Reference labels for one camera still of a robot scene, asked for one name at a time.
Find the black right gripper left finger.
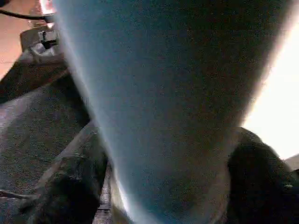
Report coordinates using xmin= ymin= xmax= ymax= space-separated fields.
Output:
xmin=29 ymin=125 xmax=112 ymax=224

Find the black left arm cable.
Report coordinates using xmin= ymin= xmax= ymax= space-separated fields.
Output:
xmin=0 ymin=9 xmax=53 ymax=22

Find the white plastic table top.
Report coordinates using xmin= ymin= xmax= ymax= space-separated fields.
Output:
xmin=243 ymin=28 xmax=299 ymax=171

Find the white plastic table leg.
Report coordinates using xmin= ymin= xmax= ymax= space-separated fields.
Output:
xmin=51 ymin=0 xmax=299 ymax=224

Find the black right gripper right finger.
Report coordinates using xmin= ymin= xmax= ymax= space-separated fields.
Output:
xmin=228 ymin=130 xmax=299 ymax=224

